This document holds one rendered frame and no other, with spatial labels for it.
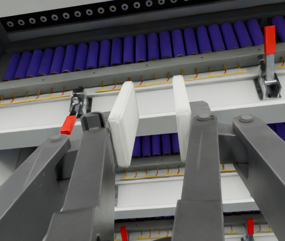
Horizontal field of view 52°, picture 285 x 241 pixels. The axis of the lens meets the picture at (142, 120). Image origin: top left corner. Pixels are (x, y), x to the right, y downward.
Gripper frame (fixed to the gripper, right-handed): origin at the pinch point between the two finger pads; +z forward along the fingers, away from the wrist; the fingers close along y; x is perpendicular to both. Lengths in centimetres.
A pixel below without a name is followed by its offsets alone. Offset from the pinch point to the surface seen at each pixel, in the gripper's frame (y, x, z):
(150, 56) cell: -1.6, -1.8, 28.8
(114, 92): -7.5, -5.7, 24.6
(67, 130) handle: -11.9, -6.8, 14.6
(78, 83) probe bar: -13.0, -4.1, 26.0
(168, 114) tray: 0.4, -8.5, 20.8
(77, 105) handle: -12.2, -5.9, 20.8
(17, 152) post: -30.4, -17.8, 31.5
